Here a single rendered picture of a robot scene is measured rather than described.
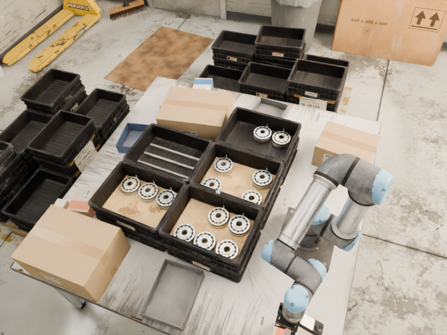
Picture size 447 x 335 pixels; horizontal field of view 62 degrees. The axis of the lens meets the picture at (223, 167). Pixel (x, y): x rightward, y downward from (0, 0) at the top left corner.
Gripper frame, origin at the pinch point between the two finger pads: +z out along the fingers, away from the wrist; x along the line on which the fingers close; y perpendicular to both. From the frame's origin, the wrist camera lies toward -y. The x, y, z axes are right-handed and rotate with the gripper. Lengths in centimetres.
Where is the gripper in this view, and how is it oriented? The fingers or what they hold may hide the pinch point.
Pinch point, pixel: (294, 330)
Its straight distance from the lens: 158.8
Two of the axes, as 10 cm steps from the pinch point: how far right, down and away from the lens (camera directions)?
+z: 0.7, 6.3, 7.8
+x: -3.6, 7.4, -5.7
